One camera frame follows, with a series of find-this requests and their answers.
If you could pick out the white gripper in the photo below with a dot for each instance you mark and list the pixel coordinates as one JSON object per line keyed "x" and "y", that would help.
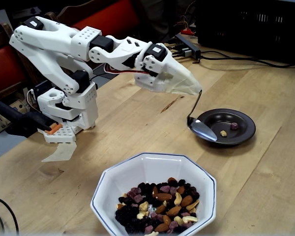
{"x": 154, "y": 81}

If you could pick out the silver metal spoon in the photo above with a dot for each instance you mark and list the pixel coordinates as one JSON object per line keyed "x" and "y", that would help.
{"x": 201, "y": 130}

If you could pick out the pale cashew nut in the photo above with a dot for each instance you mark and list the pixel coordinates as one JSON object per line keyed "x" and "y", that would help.
{"x": 223, "y": 133}

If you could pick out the purple dried fruit cube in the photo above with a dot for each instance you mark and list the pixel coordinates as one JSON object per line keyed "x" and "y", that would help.
{"x": 234, "y": 126}

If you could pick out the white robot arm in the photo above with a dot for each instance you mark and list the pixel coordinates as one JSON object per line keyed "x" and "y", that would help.
{"x": 51, "y": 41}

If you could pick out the brown round plate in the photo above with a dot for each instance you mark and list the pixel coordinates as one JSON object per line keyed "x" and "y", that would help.
{"x": 245, "y": 127}

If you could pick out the white octagonal bowl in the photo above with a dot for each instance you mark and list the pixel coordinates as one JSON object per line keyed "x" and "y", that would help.
{"x": 113, "y": 182}

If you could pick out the red alligator clip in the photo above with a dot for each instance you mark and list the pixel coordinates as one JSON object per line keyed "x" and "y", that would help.
{"x": 188, "y": 31}

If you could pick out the dark olive jacket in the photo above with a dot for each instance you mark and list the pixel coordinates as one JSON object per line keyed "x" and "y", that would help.
{"x": 157, "y": 17}

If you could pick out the wooden chair red cushion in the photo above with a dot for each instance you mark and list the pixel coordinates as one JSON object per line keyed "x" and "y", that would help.
{"x": 2, "y": 68}
{"x": 108, "y": 19}

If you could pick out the black plastic crate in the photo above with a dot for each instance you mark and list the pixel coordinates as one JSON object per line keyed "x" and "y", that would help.
{"x": 248, "y": 29}

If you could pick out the beige masking tape sheet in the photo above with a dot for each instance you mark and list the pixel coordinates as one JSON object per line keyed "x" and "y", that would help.
{"x": 61, "y": 152}

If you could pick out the mixed nuts and dried fruit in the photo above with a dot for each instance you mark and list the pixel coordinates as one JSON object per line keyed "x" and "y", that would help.
{"x": 172, "y": 211}

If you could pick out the black clamp orange pad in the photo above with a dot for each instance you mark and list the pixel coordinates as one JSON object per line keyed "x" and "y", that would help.
{"x": 24, "y": 120}

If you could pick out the white carton box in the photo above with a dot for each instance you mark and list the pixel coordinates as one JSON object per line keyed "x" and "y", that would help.
{"x": 0, "y": 20}

